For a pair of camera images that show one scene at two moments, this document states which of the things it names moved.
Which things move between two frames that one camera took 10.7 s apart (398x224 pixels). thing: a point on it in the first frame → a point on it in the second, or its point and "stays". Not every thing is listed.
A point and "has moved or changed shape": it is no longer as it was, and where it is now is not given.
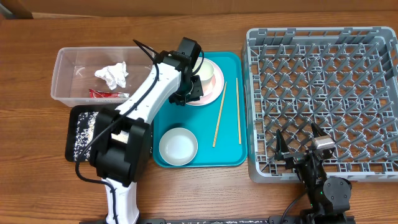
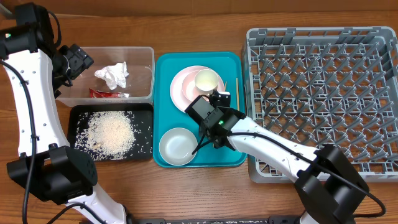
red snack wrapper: (99, 94) stays
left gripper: (196, 94) → (80, 61)
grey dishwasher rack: (344, 78) stays
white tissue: (114, 75) stays
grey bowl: (178, 146) stays
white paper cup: (206, 73) has moved or changed shape
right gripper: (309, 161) → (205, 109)
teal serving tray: (220, 128) stays
